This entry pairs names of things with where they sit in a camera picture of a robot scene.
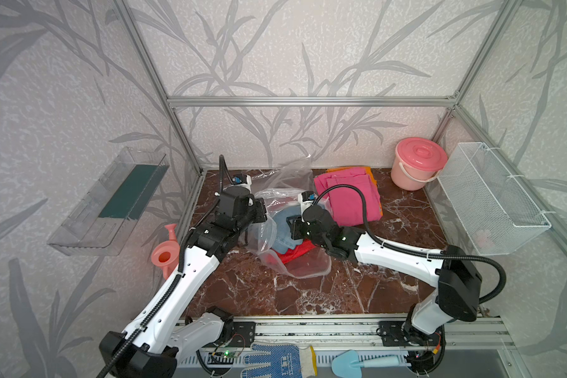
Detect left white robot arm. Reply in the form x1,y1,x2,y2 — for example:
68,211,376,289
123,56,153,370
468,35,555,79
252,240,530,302
98,156,267,377

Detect white wire mesh basket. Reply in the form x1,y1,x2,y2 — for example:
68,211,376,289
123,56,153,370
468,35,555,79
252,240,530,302
438,142,551,256

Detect pink watering can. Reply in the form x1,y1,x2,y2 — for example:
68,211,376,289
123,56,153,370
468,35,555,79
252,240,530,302
151,224,180,280

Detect pink lidded bucket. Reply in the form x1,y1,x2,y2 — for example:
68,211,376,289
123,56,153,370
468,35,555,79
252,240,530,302
391,137,448,192

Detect blue dotted work glove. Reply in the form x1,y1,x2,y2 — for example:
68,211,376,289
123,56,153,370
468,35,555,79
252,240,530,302
240,343,318,378

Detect black mounting plate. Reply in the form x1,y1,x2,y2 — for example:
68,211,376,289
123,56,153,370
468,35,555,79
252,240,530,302
214,321,257,347
376,321,444,350

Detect orange trousers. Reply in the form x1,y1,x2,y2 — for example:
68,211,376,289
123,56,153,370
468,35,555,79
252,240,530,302
326,166,383,215

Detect aluminium frame crossbar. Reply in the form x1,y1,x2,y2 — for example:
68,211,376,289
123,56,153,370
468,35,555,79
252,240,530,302
167,96,456,108

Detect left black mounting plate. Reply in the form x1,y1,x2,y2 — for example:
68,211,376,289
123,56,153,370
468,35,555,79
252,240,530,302
214,321,257,347

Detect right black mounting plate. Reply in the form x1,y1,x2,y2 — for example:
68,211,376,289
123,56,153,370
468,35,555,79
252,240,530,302
376,321,444,350

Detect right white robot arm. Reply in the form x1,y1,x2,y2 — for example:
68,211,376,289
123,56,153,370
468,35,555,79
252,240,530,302
287,185,507,346

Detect clear plastic wall shelf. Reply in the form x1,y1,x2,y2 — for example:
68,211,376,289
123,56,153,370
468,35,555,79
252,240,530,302
47,147,169,257

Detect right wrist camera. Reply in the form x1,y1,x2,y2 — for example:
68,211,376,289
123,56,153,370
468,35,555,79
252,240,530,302
297,191,317,215

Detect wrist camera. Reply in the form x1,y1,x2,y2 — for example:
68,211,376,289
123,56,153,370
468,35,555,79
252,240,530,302
297,191,317,215
232,173,252,191

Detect pink garment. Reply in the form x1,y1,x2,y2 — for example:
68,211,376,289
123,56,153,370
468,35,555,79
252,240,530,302
313,171,382,226

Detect clear plastic vacuum bag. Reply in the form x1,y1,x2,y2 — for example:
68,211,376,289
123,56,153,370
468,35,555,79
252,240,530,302
247,157,332,279

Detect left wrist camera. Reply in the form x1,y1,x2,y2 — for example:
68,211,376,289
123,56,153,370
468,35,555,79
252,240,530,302
232,173,252,191

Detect red garment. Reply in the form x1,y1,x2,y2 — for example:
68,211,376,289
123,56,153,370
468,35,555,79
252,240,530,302
277,240,316,264

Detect blue towel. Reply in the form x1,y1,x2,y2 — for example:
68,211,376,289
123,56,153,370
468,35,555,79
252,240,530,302
271,205,303,254

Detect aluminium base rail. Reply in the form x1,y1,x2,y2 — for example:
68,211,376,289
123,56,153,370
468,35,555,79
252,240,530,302
115,313,521,355

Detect light blue toy shovel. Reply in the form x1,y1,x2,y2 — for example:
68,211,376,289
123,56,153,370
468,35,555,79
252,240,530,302
331,351,401,378

